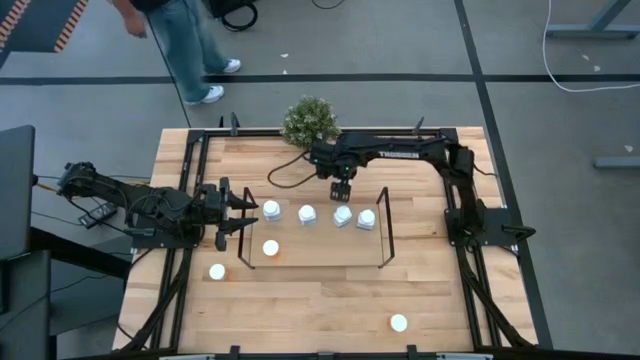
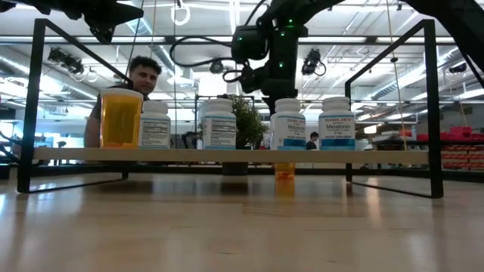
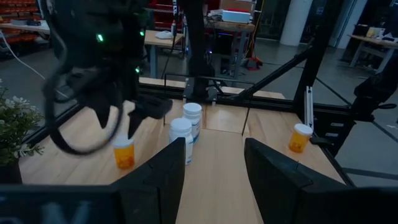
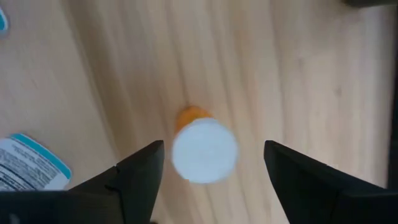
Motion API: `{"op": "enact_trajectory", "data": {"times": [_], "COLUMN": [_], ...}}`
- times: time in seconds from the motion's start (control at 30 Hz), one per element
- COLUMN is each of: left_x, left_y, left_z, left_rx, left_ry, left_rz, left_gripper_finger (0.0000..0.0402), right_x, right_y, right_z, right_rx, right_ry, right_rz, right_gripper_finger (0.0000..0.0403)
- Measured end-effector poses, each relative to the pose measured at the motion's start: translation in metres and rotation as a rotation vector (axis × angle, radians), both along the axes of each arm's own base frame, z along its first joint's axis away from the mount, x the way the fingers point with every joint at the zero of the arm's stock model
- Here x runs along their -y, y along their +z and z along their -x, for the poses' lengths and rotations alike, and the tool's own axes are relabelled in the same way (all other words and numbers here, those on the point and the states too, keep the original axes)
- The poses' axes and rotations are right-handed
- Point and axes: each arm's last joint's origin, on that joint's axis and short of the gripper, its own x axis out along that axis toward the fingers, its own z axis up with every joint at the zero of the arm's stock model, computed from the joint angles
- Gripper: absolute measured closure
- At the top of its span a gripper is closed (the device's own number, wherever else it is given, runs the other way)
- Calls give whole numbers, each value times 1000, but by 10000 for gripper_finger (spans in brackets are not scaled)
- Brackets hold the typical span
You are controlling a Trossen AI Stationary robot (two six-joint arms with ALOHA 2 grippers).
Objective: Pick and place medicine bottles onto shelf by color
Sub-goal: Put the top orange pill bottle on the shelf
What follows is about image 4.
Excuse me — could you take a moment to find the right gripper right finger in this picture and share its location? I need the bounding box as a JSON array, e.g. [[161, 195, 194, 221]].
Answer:
[[263, 139, 398, 224]]

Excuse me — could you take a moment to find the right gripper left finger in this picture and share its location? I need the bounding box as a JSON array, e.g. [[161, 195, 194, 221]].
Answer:
[[0, 139, 165, 224]]

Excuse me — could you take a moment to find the orange pill bottle white cap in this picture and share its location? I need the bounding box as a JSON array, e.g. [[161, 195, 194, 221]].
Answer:
[[170, 105, 240, 185]]

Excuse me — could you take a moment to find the white melatonin bottle blue label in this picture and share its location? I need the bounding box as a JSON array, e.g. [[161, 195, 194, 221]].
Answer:
[[0, 133, 73, 192], [0, 6, 9, 40]]

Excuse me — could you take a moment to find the black metal shelf frame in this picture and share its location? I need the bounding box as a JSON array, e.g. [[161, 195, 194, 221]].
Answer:
[[341, 0, 398, 9]]

